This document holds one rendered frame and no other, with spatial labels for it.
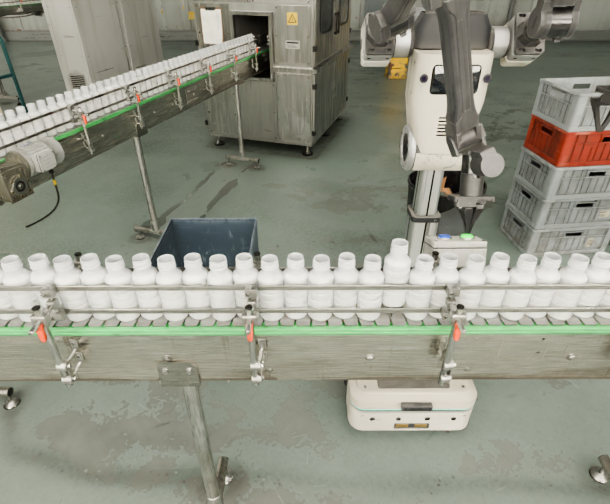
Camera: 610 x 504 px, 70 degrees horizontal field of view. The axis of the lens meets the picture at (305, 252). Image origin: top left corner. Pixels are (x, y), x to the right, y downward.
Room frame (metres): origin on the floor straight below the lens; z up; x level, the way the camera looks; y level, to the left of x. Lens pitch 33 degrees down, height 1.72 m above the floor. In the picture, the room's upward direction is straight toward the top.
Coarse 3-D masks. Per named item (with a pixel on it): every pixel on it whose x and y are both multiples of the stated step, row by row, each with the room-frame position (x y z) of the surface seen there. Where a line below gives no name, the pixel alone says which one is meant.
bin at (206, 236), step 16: (176, 224) 1.38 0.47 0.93; (192, 224) 1.38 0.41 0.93; (208, 224) 1.38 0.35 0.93; (224, 224) 1.38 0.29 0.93; (240, 224) 1.38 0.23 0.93; (256, 224) 1.35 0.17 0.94; (160, 240) 1.23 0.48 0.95; (176, 240) 1.38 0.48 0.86; (192, 240) 1.38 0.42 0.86; (208, 240) 1.38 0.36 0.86; (224, 240) 1.38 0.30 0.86; (240, 240) 1.38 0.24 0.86; (256, 240) 1.34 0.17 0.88; (176, 256) 1.35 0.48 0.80; (208, 256) 1.38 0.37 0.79
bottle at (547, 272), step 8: (544, 256) 0.82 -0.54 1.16; (552, 256) 0.83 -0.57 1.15; (560, 256) 0.82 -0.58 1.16; (544, 264) 0.81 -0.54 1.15; (552, 264) 0.80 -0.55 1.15; (536, 272) 0.82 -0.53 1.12; (544, 272) 0.81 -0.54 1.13; (552, 272) 0.80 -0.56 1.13; (536, 280) 0.81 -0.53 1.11; (544, 280) 0.80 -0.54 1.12; (552, 280) 0.79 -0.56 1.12; (536, 296) 0.80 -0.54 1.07; (544, 296) 0.79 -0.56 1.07; (552, 296) 0.80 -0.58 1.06; (528, 304) 0.80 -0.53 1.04; (536, 304) 0.79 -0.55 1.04; (544, 304) 0.79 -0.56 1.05; (528, 312) 0.80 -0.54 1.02; (536, 312) 0.79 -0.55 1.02; (544, 312) 0.79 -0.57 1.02
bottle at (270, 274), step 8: (264, 256) 0.82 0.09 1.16; (272, 256) 0.83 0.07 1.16; (264, 264) 0.80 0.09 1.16; (272, 264) 0.79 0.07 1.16; (264, 272) 0.80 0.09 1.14; (272, 272) 0.79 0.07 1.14; (280, 272) 0.81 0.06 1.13; (264, 280) 0.79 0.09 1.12; (272, 280) 0.78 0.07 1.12; (280, 280) 0.79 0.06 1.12; (264, 296) 0.78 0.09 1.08; (272, 296) 0.78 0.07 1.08; (280, 296) 0.79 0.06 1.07; (264, 304) 0.78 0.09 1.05; (272, 304) 0.78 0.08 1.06; (280, 304) 0.79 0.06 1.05; (272, 320) 0.78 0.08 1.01
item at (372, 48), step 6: (372, 12) 1.48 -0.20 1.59; (366, 18) 1.47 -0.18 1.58; (366, 24) 1.46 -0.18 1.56; (366, 30) 1.46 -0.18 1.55; (366, 36) 1.45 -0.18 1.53; (366, 42) 1.44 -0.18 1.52; (372, 42) 1.43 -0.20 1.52; (384, 42) 1.41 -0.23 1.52; (366, 48) 1.43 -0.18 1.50; (372, 48) 1.43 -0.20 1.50; (378, 48) 1.43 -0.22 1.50; (384, 48) 1.43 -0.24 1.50; (390, 48) 1.43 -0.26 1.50; (366, 54) 1.43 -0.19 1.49; (372, 54) 1.43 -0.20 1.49; (378, 54) 1.43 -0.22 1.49; (384, 54) 1.43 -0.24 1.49; (390, 54) 1.43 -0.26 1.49
